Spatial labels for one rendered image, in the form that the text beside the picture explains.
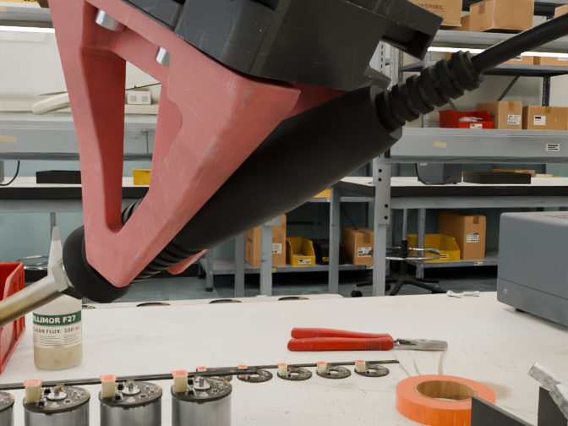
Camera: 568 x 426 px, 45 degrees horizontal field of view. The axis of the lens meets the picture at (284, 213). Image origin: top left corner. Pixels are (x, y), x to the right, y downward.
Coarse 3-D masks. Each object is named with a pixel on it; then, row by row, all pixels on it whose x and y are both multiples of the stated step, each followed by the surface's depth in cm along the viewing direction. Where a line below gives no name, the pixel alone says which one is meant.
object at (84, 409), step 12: (48, 396) 26; (60, 396) 26; (24, 408) 26; (84, 408) 26; (24, 420) 26; (36, 420) 25; (48, 420) 25; (60, 420) 25; (72, 420) 26; (84, 420) 26
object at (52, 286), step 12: (60, 264) 21; (48, 276) 22; (60, 276) 21; (24, 288) 23; (36, 288) 22; (48, 288) 22; (60, 288) 21; (72, 288) 21; (12, 300) 23; (24, 300) 22; (36, 300) 22; (48, 300) 22; (0, 312) 23; (12, 312) 23; (24, 312) 23; (0, 324) 23
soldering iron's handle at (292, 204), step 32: (448, 64) 14; (352, 96) 15; (384, 96) 15; (416, 96) 15; (448, 96) 15; (288, 128) 16; (320, 128) 15; (352, 128) 15; (384, 128) 15; (256, 160) 16; (288, 160) 16; (320, 160) 16; (352, 160) 16; (224, 192) 17; (256, 192) 16; (288, 192) 16; (320, 192) 17; (192, 224) 18; (224, 224) 17; (256, 224) 17; (64, 256) 20; (160, 256) 19; (96, 288) 20; (128, 288) 21
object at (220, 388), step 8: (192, 384) 28; (216, 384) 28; (224, 384) 28; (176, 392) 27; (184, 392) 27; (192, 392) 27; (200, 392) 27; (208, 392) 27; (216, 392) 27; (224, 392) 27; (184, 400) 27; (192, 400) 27; (200, 400) 27; (208, 400) 27
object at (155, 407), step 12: (108, 408) 26; (120, 408) 26; (132, 408) 26; (144, 408) 26; (156, 408) 27; (108, 420) 26; (120, 420) 26; (132, 420) 26; (144, 420) 26; (156, 420) 27
